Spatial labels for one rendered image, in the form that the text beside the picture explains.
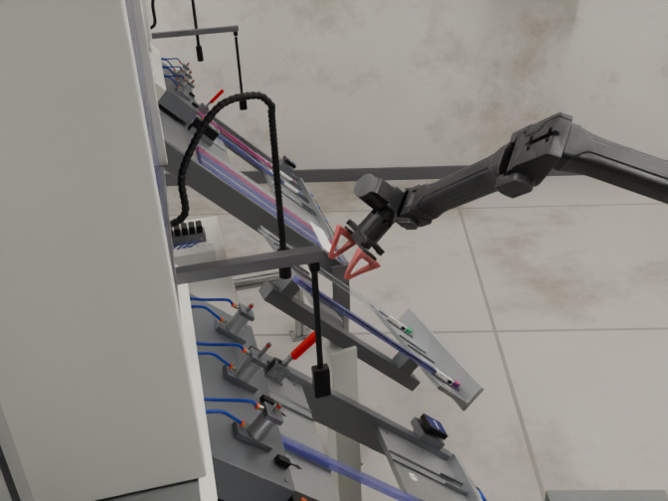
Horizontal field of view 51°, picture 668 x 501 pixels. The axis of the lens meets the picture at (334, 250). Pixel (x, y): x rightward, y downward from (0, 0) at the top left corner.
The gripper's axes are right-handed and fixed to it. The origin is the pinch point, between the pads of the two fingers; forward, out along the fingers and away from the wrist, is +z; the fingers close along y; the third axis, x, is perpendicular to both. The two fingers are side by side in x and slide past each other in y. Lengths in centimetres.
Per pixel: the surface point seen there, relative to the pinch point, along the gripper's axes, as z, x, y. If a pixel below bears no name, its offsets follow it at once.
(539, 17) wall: -143, 143, -211
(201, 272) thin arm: 0, -56, 57
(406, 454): 13.0, 5.7, 45.2
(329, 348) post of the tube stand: 14.0, 3.6, 12.3
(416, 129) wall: -54, 147, -235
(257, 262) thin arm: -5, -51, 58
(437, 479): 13, 12, 49
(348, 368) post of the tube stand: 14.8, 9.2, 14.8
